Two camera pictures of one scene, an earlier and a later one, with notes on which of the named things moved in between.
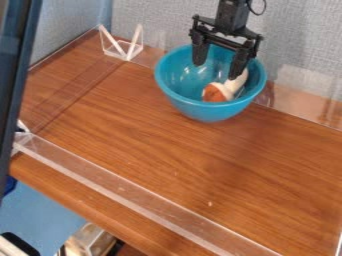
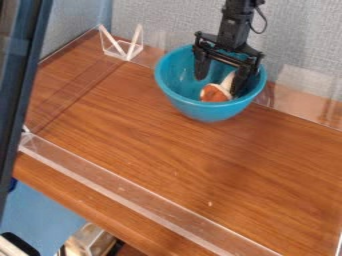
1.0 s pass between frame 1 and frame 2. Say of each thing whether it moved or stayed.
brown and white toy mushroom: stayed
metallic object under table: stayed
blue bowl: stayed
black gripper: moved
